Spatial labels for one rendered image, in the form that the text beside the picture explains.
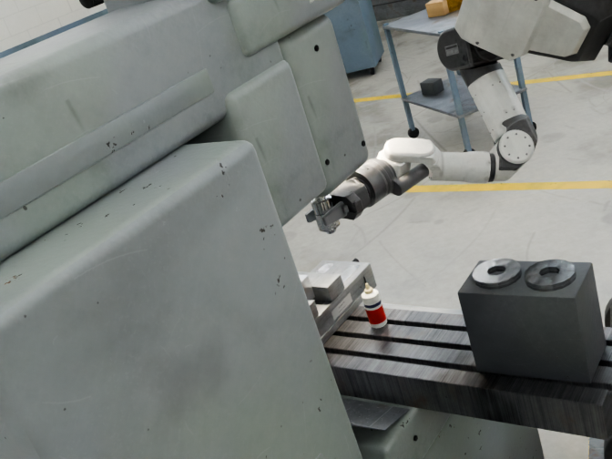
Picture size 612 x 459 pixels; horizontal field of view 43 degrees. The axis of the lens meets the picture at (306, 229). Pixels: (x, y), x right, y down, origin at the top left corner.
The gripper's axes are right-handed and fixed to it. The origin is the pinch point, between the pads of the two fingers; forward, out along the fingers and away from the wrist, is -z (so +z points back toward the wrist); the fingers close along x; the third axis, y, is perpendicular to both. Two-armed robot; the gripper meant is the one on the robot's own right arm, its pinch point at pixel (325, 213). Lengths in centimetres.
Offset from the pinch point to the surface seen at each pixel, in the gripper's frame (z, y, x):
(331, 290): 1.3, 22.1, -8.9
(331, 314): -1.1, 27.4, -8.7
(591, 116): 331, 127, -149
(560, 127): 312, 127, -160
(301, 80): -3.9, -31.1, 11.4
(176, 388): -59, -11, 39
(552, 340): 5, 22, 47
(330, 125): 0.1, -20.5, 10.4
